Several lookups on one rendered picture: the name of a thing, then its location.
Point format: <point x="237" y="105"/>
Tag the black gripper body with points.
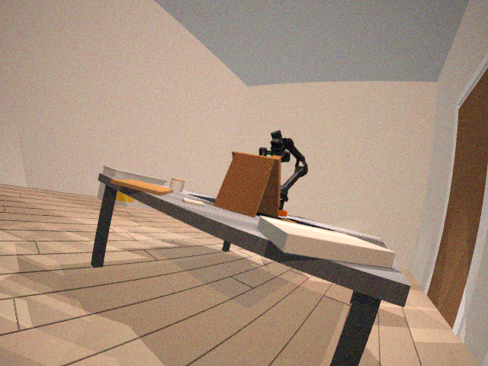
<point x="275" y="152"/>

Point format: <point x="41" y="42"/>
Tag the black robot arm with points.
<point x="300" y="171"/>

